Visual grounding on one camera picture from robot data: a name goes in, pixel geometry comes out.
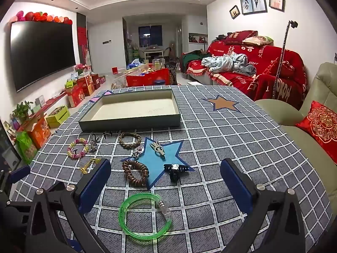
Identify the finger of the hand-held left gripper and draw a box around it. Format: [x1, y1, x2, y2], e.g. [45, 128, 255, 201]
[66, 238, 83, 253]
[5, 164, 34, 209]

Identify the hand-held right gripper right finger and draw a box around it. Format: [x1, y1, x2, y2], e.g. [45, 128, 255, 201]
[220, 158, 307, 253]

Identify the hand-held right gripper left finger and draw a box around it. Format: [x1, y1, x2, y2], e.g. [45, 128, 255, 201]
[25, 158, 112, 253]

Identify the yellow hair tie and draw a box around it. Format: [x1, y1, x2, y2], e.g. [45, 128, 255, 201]
[80, 157, 102, 175]

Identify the brown spiral hair tie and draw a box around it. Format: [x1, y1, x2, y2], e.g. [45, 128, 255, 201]
[122, 159, 149, 186]

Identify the silver metal hair clip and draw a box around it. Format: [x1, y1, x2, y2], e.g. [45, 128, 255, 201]
[88, 134, 99, 153]

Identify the colourful bead bracelet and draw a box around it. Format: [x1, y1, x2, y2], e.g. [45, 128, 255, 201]
[67, 138, 88, 160]

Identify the black hair claw clip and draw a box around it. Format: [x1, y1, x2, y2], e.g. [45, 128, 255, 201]
[163, 163, 190, 182]

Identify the green translucent bangle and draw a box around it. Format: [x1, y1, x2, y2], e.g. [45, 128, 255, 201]
[119, 192, 174, 238]

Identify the grey-green shallow tray box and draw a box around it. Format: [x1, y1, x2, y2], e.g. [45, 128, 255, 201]
[78, 88, 182, 133]

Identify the green plastic bag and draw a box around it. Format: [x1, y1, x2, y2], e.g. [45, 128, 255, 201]
[16, 131, 39, 164]

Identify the orange printed box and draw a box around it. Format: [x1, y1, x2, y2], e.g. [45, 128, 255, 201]
[26, 117, 52, 149]

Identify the green potted plant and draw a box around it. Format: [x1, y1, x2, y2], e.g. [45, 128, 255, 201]
[12, 101, 34, 123]

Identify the grey checked tablecloth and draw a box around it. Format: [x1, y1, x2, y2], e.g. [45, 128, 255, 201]
[9, 84, 333, 253]

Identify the yellow-green box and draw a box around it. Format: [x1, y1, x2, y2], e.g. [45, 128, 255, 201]
[45, 105, 71, 129]

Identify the blue star sticker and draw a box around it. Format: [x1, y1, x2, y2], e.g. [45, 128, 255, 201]
[120, 136, 195, 191]

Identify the red low shelf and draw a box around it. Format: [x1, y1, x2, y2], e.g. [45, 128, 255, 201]
[26, 91, 67, 127]

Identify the bronze key-shaped hair clip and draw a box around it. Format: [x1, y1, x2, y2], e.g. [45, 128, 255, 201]
[150, 141, 166, 159]

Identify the pale green armchair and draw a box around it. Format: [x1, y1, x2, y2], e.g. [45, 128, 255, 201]
[255, 62, 337, 198]

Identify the brown star sticker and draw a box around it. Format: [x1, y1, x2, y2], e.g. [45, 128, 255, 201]
[201, 95, 240, 112]

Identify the large red gift box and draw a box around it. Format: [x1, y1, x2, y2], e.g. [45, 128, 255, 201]
[66, 86, 85, 108]

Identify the pink star sticker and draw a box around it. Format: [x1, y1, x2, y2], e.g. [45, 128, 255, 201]
[90, 90, 114, 103]

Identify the red embroidered cushion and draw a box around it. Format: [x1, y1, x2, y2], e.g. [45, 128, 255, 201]
[295, 101, 337, 151]

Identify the pink flower bouquet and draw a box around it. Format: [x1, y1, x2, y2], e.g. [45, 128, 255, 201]
[74, 64, 91, 75]

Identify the red shopping bag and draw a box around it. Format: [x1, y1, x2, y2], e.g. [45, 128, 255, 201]
[126, 68, 170, 87]

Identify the light blue blanket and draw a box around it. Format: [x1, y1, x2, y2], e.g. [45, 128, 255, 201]
[201, 53, 257, 75]

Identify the dark patterned bag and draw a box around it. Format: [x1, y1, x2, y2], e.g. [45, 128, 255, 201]
[166, 61, 179, 85]

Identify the red covered sofa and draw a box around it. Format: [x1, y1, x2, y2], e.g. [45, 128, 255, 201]
[184, 30, 308, 110]

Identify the row of red paper flowers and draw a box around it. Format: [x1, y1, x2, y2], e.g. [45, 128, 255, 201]
[11, 11, 73, 25]

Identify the dark green cloth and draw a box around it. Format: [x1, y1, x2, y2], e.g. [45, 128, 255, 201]
[180, 50, 208, 70]

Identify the white table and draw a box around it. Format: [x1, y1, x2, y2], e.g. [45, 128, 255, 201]
[141, 48, 165, 60]

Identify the metal pole stand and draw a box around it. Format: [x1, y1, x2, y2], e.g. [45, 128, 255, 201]
[272, 20, 298, 101]

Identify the floral pillow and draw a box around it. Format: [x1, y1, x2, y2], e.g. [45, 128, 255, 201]
[242, 35, 274, 45]

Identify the red printed pillow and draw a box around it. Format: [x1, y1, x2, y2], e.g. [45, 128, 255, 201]
[224, 30, 258, 45]

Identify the dark window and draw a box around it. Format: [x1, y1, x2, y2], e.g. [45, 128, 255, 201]
[138, 25, 162, 46]

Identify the brown braided rope bracelet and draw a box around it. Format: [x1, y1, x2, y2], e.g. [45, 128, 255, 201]
[118, 132, 143, 148]

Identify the black wall television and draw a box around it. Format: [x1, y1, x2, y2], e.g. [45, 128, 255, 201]
[10, 21, 77, 93]

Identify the large double picture frame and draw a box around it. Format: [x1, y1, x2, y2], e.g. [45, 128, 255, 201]
[240, 0, 267, 15]

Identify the pink picture frame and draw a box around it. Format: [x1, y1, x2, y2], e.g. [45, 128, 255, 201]
[269, 0, 285, 12]

